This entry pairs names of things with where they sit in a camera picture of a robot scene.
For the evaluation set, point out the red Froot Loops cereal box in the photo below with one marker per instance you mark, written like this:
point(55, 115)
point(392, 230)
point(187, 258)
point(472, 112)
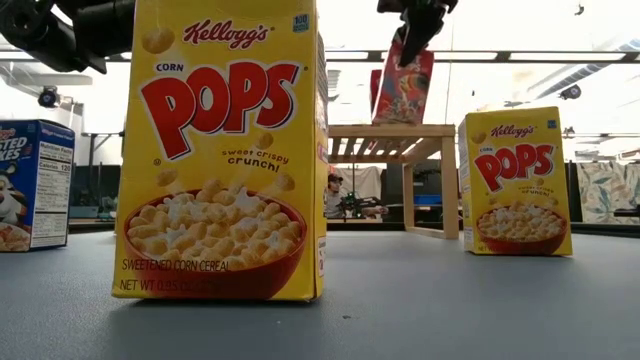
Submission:
point(375, 90)
point(405, 95)

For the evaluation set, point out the person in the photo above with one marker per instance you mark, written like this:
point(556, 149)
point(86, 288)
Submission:
point(334, 197)

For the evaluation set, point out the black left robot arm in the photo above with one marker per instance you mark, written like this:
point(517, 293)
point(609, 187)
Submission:
point(100, 25)

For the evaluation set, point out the blue Frosted Flakes cereal box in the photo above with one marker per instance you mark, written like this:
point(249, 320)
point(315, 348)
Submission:
point(35, 190)

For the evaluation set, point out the floral hanging curtain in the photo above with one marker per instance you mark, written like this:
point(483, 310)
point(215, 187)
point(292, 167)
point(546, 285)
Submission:
point(607, 192)

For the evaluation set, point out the blue-grey table mat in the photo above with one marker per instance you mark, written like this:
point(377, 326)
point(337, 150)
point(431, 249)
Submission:
point(400, 300)

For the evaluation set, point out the yellow Corn Pops cereal box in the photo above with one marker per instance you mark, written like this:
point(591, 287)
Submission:
point(220, 150)
point(515, 165)

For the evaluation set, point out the blue storage bin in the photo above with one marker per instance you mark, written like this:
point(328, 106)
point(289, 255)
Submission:
point(427, 199)

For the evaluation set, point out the black ceiling camera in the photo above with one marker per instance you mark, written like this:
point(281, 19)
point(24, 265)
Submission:
point(570, 91)
point(48, 97)

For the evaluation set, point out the black background robot arm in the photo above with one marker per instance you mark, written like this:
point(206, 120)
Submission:
point(360, 202)

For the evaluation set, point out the wooden slatted shelf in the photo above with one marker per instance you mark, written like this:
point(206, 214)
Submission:
point(390, 131)

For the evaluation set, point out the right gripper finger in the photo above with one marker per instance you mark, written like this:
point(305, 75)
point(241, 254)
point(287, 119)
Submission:
point(420, 32)

